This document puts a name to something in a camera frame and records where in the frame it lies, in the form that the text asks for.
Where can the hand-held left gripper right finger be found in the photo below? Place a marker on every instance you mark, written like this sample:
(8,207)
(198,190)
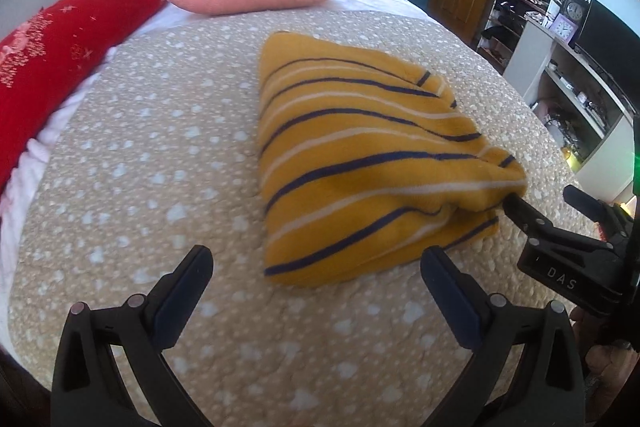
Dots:
(457,302)

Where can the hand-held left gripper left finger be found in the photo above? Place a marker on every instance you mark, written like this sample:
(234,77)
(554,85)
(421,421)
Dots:
(181,302)

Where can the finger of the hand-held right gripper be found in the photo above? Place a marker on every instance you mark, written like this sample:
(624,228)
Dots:
(525,214)
(587,207)

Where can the yellow striped sweater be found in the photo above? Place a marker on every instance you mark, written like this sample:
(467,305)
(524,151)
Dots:
(370,157)

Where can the rack of clothes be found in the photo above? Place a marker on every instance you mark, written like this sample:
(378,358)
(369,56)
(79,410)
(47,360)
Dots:
(515,12)

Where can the person's right hand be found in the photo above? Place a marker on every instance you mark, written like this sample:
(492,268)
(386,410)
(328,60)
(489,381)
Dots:
(607,362)

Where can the white shelf desk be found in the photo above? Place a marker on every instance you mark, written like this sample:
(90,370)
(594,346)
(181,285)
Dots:
(565,107)

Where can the beige spotted blanket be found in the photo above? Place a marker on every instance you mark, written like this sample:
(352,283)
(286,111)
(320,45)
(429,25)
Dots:
(165,187)

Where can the black monitor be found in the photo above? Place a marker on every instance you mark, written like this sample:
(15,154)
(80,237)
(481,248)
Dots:
(612,42)

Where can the purple alarm clock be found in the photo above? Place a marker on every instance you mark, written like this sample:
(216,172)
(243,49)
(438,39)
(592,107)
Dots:
(565,29)

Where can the black ornate clock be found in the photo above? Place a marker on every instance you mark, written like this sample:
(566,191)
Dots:
(575,9)

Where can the red floral pillow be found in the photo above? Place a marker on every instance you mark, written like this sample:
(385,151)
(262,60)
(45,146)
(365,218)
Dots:
(65,47)

